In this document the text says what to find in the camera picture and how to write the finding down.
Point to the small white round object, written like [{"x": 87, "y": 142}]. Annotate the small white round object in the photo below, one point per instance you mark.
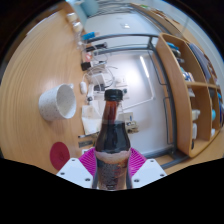
[
  {"x": 71, "y": 17},
  {"x": 77, "y": 26}
]

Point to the white crumpled tissue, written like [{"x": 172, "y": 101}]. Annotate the white crumpled tissue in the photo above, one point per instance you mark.
[{"x": 90, "y": 118}]

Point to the grey metal frame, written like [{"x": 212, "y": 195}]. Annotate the grey metal frame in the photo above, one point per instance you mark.
[{"x": 166, "y": 100}]

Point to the teal cushion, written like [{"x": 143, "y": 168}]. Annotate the teal cushion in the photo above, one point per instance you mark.
[{"x": 90, "y": 6}]

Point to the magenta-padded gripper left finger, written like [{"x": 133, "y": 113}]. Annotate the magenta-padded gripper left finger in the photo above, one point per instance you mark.
[{"x": 73, "y": 171}]

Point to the small blue bottle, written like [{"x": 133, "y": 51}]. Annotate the small blue bottle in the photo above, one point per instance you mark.
[{"x": 90, "y": 35}]

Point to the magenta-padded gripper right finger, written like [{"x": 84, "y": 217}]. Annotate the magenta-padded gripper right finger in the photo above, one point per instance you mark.
[{"x": 150, "y": 171}]

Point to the flat round red coaster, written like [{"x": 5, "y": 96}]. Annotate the flat round red coaster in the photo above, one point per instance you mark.
[{"x": 60, "y": 155}]

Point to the dark drink bottle black cap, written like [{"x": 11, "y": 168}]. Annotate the dark drink bottle black cap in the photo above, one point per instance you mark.
[{"x": 111, "y": 140}]

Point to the tall black device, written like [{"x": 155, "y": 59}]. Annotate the tall black device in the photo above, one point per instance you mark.
[{"x": 96, "y": 47}]

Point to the white speckled cup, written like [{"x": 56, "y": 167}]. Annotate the white speckled cup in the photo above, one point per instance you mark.
[{"x": 50, "y": 103}]

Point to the wooden shelf unit with items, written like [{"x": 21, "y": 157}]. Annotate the wooden shelf unit with items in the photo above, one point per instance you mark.
[{"x": 183, "y": 100}]

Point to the white oval gadget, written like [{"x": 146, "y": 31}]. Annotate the white oval gadget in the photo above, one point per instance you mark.
[{"x": 83, "y": 87}]

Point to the small black jar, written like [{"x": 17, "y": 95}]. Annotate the small black jar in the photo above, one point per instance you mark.
[{"x": 85, "y": 65}]

